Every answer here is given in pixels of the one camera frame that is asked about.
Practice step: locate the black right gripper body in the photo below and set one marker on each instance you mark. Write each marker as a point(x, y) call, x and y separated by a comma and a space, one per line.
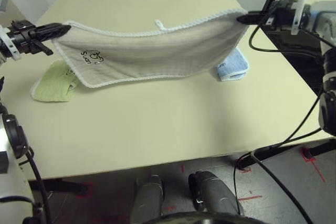
point(281, 18)

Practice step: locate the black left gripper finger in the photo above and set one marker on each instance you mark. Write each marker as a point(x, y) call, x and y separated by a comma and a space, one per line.
point(51, 27)
point(50, 34)

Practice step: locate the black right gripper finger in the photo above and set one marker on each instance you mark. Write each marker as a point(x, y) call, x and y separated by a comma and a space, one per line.
point(256, 13)
point(252, 20)

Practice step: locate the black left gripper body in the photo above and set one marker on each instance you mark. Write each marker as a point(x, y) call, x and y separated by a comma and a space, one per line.
point(22, 35)

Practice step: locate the beige towel white trim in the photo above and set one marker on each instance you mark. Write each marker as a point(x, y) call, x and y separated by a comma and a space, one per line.
point(157, 53)

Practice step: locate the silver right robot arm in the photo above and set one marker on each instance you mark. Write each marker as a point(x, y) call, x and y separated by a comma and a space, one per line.
point(325, 16)

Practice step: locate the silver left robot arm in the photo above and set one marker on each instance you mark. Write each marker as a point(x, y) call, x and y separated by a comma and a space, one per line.
point(8, 171)

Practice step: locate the blue folded towel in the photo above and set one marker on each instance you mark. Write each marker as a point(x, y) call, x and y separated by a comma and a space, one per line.
point(236, 66)

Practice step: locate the green folded towel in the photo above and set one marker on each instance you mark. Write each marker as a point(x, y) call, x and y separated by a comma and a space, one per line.
point(52, 87)

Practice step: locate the grey robot left leg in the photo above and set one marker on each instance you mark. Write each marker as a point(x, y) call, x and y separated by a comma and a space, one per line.
point(147, 200)

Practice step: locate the black robot torso rim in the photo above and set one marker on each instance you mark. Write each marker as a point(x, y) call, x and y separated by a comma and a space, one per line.
point(204, 218)

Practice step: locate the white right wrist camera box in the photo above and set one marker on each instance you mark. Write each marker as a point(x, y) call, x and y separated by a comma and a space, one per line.
point(302, 3)

